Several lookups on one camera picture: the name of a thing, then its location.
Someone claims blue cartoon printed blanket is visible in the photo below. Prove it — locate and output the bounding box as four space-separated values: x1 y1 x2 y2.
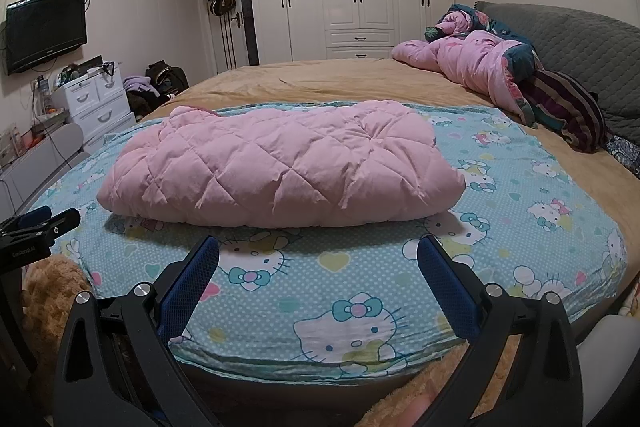
30 102 628 380

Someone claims paisley patterned pillow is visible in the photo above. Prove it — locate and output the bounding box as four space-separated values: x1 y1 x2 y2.
605 134 640 180

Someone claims black television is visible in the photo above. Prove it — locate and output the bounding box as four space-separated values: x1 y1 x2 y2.
5 0 88 75

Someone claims striped dark pillow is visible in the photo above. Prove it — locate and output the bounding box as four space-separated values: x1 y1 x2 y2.
520 69 608 152

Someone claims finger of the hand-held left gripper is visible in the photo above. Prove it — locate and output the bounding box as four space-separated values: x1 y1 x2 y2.
0 206 53 235
30 208 82 239

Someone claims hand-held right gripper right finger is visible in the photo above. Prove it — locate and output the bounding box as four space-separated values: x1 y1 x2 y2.
416 234 583 427

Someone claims white door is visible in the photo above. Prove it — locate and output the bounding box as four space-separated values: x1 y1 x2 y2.
202 0 251 75

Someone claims pink floral duvet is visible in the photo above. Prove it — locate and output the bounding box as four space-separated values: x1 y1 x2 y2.
391 4 543 125

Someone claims brown fuzzy clothing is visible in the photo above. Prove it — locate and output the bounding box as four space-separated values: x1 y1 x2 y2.
20 254 523 427

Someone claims pink quilted jacket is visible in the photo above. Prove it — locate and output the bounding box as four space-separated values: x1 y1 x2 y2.
96 99 467 229

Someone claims white drawer cabinet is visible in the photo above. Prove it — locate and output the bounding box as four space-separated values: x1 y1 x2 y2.
52 57 138 142

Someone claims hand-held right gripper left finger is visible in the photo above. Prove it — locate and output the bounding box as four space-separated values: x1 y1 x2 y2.
52 234 231 427

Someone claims grey quilted headboard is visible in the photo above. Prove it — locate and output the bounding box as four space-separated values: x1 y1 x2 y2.
472 1 640 152

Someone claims purple clothing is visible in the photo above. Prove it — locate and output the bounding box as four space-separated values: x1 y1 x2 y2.
122 75 153 95

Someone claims black bag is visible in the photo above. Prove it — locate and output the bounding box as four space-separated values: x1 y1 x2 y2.
145 61 190 100

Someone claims white low cabinet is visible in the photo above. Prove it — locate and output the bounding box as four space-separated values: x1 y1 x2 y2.
0 124 83 208

